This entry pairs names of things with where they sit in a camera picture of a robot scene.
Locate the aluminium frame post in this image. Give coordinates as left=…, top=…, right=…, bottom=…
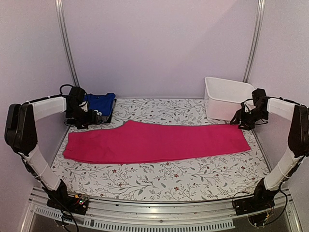
left=242, top=0, right=266, bottom=83
left=55, top=0, right=80, bottom=87

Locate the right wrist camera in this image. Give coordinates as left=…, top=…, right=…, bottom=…
left=241, top=88, right=267, bottom=112

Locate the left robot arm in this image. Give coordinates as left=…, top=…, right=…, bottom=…
left=4, top=95, right=98, bottom=210

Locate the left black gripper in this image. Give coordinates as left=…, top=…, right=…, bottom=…
left=66, top=106, right=100, bottom=129

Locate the right aluminium frame post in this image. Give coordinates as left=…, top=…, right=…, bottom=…
left=242, top=0, right=266, bottom=83

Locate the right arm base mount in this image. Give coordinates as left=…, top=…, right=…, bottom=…
left=232, top=192, right=275, bottom=227

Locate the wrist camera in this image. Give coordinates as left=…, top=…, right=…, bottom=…
left=241, top=88, right=267, bottom=112
left=67, top=87, right=88, bottom=111

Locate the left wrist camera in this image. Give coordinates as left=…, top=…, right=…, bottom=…
left=67, top=87, right=88, bottom=111

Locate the folded black garment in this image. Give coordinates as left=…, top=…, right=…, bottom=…
left=97, top=99, right=117, bottom=124

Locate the left aluminium frame post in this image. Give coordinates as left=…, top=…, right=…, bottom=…
left=55, top=0, right=80, bottom=87

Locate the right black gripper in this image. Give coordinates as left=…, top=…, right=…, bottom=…
left=230, top=108, right=269, bottom=131

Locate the blue t-shirt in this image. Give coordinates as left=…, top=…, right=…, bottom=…
left=83, top=93, right=116, bottom=116

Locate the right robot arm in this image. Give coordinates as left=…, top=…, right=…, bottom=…
left=230, top=96, right=309, bottom=211

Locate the front aluminium rail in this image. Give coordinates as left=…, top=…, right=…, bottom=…
left=21, top=187, right=303, bottom=232

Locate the pink garment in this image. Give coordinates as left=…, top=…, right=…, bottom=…
left=63, top=120, right=251, bottom=164

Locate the white plastic laundry bin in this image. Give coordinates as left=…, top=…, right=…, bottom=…
left=204, top=77, right=255, bottom=121

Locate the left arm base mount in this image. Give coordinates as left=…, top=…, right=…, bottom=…
left=47, top=191, right=89, bottom=215

